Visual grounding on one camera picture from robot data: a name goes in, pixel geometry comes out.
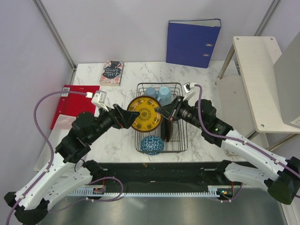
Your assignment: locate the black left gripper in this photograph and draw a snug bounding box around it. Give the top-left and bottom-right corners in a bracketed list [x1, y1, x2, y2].
[87, 103, 140, 143]

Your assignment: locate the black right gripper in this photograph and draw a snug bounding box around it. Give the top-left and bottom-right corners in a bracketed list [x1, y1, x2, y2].
[155, 96, 205, 130]

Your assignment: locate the dark red floral plate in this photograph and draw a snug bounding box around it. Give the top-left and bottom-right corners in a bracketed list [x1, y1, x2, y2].
[165, 120, 173, 142]

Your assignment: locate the black wire dish rack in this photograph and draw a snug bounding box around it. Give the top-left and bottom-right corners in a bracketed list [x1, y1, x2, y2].
[135, 82, 188, 153]

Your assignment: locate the yellow patterned plate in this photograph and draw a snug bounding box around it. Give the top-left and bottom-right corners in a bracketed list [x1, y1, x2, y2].
[127, 96, 163, 133]

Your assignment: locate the blue tumbler cup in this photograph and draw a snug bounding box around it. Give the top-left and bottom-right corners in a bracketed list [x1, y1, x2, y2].
[144, 87, 157, 99]

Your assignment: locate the black plate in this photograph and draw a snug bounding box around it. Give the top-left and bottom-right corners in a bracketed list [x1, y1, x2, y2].
[160, 118, 166, 141]

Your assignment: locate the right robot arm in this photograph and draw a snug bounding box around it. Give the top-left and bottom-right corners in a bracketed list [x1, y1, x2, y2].
[155, 96, 300, 205]

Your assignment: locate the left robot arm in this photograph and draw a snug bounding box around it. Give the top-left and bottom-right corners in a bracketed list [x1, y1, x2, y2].
[4, 104, 140, 225]

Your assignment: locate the blue patterned bowl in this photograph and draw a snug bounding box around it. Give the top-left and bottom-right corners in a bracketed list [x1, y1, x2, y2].
[140, 135, 164, 156]

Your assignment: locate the paperback book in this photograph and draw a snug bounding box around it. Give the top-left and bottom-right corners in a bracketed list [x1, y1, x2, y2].
[99, 60, 124, 86]

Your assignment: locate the red folder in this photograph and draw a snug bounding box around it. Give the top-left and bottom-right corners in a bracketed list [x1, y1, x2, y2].
[50, 85, 100, 130]

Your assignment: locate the white wooden shelf unit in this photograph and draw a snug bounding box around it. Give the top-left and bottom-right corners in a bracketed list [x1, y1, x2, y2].
[216, 36, 300, 151]

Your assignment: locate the light blue handled mug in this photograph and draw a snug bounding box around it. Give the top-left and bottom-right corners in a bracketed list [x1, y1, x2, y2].
[157, 86, 172, 106]

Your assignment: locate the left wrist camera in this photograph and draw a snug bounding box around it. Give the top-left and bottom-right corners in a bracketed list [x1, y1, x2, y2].
[91, 90, 108, 111]

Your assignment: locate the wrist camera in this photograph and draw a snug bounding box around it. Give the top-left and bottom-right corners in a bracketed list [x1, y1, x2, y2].
[91, 90, 108, 111]
[183, 82, 195, 101]

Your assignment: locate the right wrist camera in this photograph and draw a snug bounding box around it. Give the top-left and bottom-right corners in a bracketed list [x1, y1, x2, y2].
[183, 82, 195, 101]

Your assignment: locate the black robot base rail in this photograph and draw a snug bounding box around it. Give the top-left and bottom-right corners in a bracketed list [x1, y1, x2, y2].
[92, 162, 239, 193]

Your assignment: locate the blue ring binder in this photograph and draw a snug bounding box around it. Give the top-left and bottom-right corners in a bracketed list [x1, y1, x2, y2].
[166, 19, 222, 68]

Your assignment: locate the white cable duct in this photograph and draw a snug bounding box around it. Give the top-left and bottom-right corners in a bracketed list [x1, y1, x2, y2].
[67, 187, 231, 198]

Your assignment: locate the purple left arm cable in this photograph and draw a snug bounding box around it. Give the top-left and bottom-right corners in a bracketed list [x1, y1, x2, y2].
[4, 91, 94, 225]

